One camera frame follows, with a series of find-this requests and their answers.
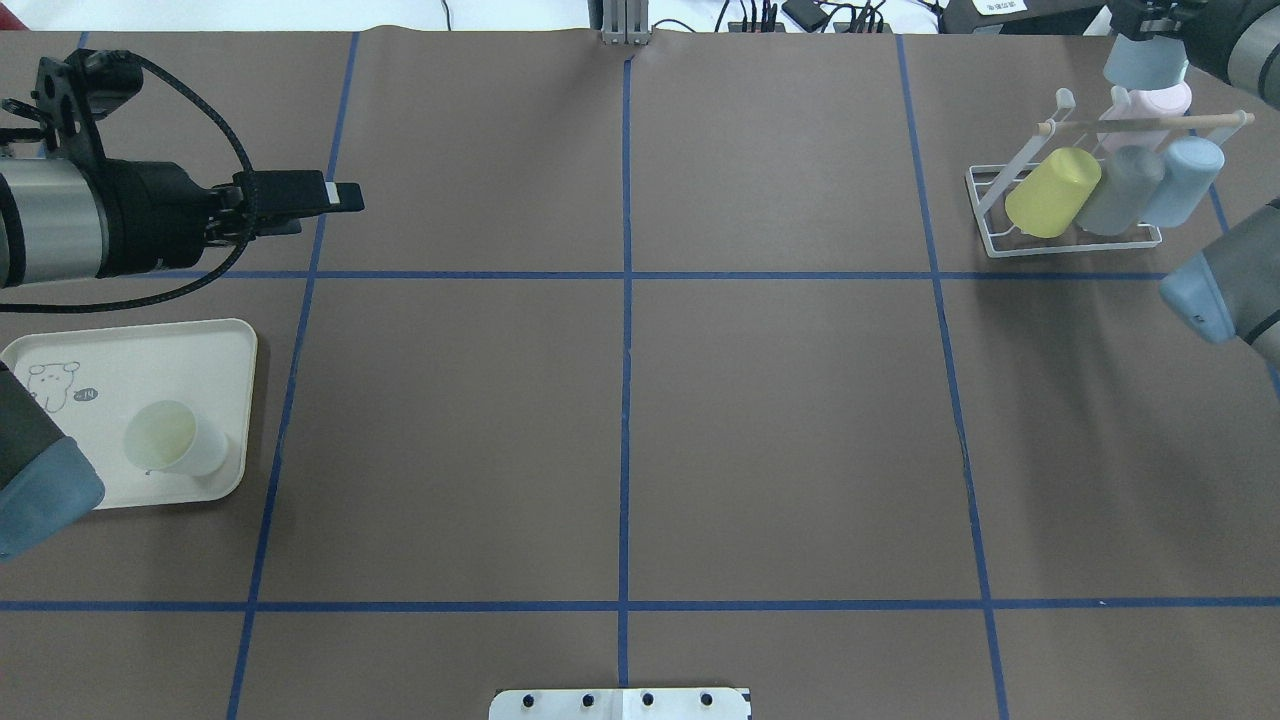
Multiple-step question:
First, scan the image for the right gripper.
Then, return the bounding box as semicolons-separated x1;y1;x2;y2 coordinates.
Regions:
1108;1;1242;51

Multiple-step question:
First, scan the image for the blue plastic cup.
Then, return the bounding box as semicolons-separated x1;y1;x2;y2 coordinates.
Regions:
1103;35;1189;91

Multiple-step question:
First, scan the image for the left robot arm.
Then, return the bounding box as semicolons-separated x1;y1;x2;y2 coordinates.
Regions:
1;49;366;561

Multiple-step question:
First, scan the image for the grey plastic cup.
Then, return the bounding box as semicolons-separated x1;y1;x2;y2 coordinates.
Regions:
1074;145;1166;236

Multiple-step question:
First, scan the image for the light blue cup on rack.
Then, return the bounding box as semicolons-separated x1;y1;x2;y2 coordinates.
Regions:
1140;136;1225;228

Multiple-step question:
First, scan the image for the yellow plastic cup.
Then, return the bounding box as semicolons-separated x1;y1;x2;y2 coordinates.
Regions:
1005;147;1102;240

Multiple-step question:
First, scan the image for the white wire cup rack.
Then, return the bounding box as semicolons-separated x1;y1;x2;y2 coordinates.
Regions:
965;83;1256;259

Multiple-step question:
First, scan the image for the cream plastic tray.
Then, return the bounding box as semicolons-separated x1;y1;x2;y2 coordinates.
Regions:
3;318;259;510

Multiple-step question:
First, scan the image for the pale green plastic cup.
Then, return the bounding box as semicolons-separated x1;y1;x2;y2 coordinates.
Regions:
122;400;229;477

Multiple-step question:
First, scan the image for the aluminium frame post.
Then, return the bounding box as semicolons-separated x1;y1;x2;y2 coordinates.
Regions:
588;0;652;46

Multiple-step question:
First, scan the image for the pink plastic cup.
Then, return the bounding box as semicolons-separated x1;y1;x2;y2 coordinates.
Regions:
1097;82;1193;152

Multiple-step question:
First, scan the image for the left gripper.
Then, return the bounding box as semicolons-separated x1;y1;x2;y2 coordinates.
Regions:
1;50;365;281

